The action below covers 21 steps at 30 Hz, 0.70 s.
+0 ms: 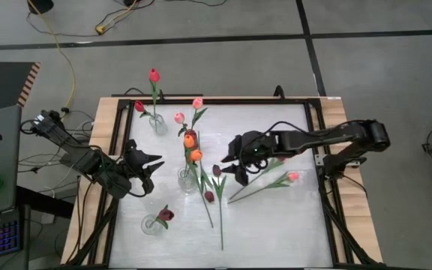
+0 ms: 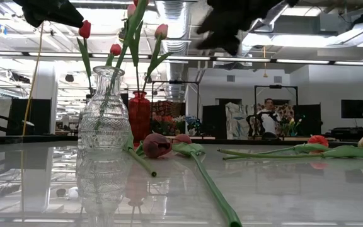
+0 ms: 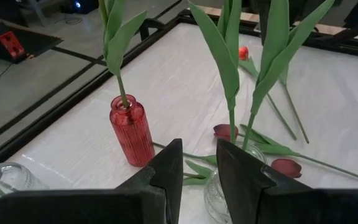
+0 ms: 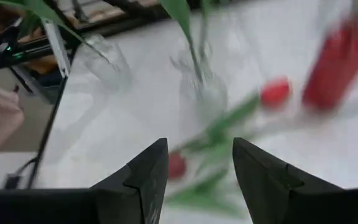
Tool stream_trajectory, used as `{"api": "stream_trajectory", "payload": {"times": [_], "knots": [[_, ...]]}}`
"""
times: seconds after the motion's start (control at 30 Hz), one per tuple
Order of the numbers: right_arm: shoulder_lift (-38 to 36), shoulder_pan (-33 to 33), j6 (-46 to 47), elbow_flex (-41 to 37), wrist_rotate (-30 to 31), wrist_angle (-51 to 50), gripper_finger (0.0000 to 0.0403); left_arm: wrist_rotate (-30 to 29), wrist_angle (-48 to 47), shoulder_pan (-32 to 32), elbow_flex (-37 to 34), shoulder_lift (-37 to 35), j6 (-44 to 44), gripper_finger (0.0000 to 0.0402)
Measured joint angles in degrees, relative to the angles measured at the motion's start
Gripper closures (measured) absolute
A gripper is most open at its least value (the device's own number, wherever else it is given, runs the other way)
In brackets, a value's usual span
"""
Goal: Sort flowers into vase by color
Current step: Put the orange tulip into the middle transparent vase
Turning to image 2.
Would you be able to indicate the black partition panel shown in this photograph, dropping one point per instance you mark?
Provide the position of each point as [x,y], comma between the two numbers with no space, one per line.
[30,116]

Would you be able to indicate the person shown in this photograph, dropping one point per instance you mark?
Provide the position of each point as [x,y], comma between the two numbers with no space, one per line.
[268,121]

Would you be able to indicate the black background desk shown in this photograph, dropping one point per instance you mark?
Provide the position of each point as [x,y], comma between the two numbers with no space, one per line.
[348,130]

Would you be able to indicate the black wall monitor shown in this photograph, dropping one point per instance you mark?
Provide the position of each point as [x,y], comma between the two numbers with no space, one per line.
[354,108]

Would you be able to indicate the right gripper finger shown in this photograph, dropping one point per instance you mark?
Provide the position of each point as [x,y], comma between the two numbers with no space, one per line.
[214,25]
[225,41]

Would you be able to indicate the painted white cloth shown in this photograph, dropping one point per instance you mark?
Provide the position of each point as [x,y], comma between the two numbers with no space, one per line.
[239,121]

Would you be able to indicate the black stand frame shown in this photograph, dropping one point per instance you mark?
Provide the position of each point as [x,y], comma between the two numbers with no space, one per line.
[276,86]
[175,82]

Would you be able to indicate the clear embossed glass vase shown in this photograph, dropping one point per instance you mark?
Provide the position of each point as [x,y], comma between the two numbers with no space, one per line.
[104,119]

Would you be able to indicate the red ribbed glass vase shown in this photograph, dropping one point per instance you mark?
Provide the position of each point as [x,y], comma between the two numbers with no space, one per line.
[140,116]

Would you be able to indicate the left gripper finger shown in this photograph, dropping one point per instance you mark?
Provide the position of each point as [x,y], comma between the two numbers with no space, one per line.
[63,21]
[61,9]

